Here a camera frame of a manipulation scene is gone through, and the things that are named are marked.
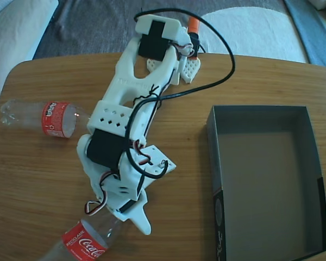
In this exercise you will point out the clear bottle Coca-Cola script label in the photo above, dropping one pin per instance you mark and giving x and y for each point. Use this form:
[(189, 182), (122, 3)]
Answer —
[(84, 242)]

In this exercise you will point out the clear bottle red printed label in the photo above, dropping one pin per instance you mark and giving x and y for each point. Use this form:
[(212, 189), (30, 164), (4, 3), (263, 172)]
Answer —
[(54, 119)]

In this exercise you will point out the grey cardboard box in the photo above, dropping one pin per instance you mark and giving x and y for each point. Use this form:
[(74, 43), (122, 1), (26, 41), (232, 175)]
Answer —
[(260, 176)]

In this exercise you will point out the orange black table clamp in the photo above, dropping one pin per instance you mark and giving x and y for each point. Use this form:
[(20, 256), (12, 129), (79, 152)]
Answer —
[(193, 24)]

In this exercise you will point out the white sofa cushion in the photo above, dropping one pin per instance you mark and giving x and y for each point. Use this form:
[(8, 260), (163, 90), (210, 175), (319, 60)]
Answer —
[(11, 32)]

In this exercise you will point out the white rug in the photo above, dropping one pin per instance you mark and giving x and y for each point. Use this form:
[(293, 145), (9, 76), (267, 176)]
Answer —
[(260, 32)]

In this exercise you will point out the blue cloth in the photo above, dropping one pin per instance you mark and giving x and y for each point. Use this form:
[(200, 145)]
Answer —
[(315, 40)]

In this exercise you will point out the flat white camera mount plate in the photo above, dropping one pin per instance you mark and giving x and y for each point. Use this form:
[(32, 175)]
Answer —
[(159, 157)]

